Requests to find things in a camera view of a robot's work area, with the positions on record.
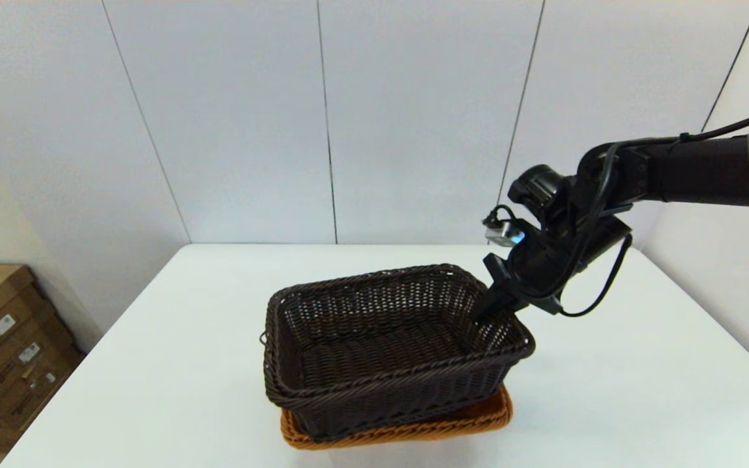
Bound orange wicker basket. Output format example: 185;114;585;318
280;383;514;450

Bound dark brown wicker basket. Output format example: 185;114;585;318
262;263;536;443

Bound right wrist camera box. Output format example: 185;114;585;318
482;207;529;248

